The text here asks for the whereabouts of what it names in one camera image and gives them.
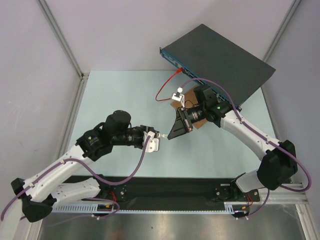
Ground blue black network switch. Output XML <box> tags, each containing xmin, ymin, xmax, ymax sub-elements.
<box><xmin>159</xmin><ymin>24</ymin><xmax>276</xmax><ymax>109</ymax></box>

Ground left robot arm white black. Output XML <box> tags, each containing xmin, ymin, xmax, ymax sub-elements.
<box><xmin>11</xmin><ymin>110</ymin><xmax>163</xmax><ymax>223</ymax></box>

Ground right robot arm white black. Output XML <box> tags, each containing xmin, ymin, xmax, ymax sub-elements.
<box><xmin>167</xmin><ymin>85</ymin><xmax>298</xmax><ymax>201</ymax></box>

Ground wooden base board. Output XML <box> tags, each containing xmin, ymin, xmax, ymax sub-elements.
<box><xmin>170</xmin><ymin>86</ymin><xmax>208</xmax><ymax>130</ymax></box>

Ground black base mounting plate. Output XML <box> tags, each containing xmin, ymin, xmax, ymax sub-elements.
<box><xmin>59</xmin><ymin>175</ymin><xmax>271</xmax><ymax>212</ymax></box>

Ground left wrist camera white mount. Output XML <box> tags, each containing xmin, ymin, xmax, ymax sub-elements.
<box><xmin>143</xmin><ymin>136</ymin><xmax>160</xmax><ymax>153</ymax></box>

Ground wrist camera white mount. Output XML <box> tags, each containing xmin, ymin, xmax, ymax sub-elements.
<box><xmin>171</xmin><ymin>87</ymin><xmax>185</xmax><ymax>108</ymax></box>
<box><xmin>143</xmin><ymin>136</ymin><xmax>160</xmax><ymax>153</ymax></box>

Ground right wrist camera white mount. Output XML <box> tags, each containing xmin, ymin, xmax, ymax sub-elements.
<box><xmin>171</xmin><ymin>87</ymin><xmax>185</xmax><ymax>108</ymax></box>

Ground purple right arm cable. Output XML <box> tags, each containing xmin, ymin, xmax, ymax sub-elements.
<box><xmin>179</xmin><ymin>77</ymin><xmax>313</xmax><ymax>221</ymax></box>

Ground red ethernet cable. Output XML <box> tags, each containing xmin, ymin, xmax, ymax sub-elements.
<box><xmin>155</xmin><ymin>67</ymin><xmax>184</xmax><ymax>102</ymax></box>

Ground left aluminium frame post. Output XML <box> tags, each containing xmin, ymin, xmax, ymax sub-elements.
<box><xmin>34</xmin><ymin>0</ymin><xmax>90</xmax><ymax>81</ymax></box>

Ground aluminium frame post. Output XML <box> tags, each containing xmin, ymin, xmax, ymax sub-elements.
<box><xmin>34</xmin><ymin>0</ymin><xmax>90</xmax><ymax>81</ymax></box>
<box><xmin>262</xmin><ymin>0</ymin><xmax>303</xmax><ymax>63</ymax></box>

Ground white slotted cable duct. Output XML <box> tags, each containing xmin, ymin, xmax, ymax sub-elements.
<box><xmin>52</xmin><ymin>201</ymin><xmax>249</xmax><ymax>215</ymax></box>

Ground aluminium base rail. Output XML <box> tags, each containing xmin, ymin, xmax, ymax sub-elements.
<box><xmin>258</xmin><ymin>183</ymin><xmax>309</xmax><ymax>205</ymax></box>

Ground right aluminium frame post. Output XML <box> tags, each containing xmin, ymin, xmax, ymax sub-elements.
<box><xmin>262</xmin><ymin>0</ymin><xmax>303</xmax><ymax>63</ymax></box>

